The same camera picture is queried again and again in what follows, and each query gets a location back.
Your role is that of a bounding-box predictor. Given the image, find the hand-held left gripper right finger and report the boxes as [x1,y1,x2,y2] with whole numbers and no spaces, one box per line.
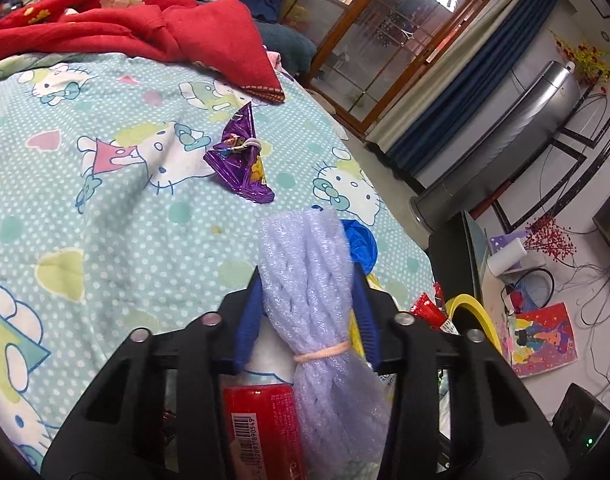
[352,262,570,480]

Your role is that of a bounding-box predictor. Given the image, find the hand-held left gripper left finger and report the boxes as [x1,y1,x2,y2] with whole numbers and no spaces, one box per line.
[39,265,266,480]

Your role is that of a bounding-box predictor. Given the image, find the red snack wrapper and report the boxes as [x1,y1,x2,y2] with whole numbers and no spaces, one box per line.
[410,292,460,336]

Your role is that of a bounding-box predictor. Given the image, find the pale foam net sleeve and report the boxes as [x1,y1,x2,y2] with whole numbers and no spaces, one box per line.
[260,208,391,480]

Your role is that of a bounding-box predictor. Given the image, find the red cylindrical tube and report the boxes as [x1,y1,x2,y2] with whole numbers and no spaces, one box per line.
[221,384,308,480]

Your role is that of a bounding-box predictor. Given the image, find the yellow trash bin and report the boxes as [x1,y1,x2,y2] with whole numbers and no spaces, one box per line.
[437,294,506,361]

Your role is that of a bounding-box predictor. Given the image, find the blue plastic bag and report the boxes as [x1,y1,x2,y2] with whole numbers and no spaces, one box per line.
[312,205,378,276]

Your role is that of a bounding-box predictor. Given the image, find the cartoon cat printed bed sheet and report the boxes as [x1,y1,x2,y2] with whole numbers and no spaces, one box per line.
[0,52,436,480]

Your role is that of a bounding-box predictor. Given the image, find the purple snack wrapper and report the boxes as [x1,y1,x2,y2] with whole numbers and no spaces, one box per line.
[203,101,276,205]

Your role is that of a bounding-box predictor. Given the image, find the white paper roll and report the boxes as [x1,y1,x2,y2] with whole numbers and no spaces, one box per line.
[486,236,528,277]

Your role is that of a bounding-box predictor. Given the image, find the purple box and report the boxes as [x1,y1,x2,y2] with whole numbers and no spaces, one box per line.
[489,231,528,256]

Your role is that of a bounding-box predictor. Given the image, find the colourful painting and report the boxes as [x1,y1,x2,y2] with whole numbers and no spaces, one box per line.
[500,302,580,378]

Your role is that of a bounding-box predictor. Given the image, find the red berry branch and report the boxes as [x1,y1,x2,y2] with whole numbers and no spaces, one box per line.
[525,215,578,261]

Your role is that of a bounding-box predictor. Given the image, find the silver tower air conditioner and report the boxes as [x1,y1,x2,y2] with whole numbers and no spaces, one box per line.
[410,60,583,233]

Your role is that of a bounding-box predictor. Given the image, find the dark blue plush blanket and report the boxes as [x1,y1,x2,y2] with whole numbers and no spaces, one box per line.
[255,21,319,81]

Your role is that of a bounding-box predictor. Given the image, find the wooden framed glass door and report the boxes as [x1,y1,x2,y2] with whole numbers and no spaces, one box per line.
[280,0,516,133]

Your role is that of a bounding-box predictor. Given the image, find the red blanket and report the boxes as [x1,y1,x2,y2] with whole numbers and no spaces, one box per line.
[0,0,286,106]

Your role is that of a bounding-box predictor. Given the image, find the yellow artificial flowers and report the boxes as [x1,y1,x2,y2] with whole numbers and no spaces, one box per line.
[552,30,610,96]

